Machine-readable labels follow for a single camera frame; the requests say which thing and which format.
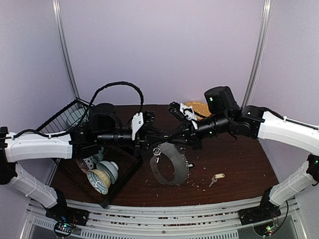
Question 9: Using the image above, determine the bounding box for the silver key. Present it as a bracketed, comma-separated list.
[153, 147, 161, 163]

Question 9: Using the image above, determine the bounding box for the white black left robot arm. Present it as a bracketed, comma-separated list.
[0, 103, 167, 221]

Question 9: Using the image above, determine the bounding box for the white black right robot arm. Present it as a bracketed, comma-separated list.
[167, 86, 319, 225]

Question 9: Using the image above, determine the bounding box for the yellow polka dot dish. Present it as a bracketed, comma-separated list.
[184, 101, 211, 120]

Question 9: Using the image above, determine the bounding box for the light green celadon bowl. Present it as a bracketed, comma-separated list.
[97, 160, 119, 184]

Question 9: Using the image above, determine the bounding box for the key with yellow tag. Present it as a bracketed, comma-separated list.
[209, 173, 225, 187]

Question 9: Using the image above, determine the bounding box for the yellow patterned bowl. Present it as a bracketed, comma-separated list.
[86, 169, 111, 195]

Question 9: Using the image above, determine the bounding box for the small patterned cup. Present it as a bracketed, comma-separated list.
[75, 156, 98, 174]

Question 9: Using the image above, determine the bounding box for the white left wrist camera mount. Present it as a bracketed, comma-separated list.
[131, 112, 144, 141]

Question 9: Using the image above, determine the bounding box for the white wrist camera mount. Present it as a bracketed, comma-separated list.
[131, 112, 144, 141]
[179, 103, 198, 130]

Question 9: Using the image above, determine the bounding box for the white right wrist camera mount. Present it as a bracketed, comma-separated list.
[179, 103, 198, 130]

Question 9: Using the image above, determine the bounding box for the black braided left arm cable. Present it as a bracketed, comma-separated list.
[74, 81, 145, 130]

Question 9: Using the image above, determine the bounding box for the aluminium front rail frame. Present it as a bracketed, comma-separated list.
[19, 195, 307, 239]

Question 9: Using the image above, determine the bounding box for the aluminium corner post right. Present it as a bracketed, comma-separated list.
[242, 0, 272, 107]

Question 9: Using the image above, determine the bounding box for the aluminium corner post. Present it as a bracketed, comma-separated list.
[242, 0, 272, 107]
[52, 0, 80, 98]

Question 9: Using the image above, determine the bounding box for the black wire dish rack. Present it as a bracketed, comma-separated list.
[37, 99, 143, 208]

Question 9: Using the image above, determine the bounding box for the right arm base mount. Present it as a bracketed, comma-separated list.
[238, 206, 281, 238]

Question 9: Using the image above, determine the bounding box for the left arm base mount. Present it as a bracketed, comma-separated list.
[45, 207, 89, 238]

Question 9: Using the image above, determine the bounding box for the aluminium corner post left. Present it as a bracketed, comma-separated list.
[52, 0, 80, 98]

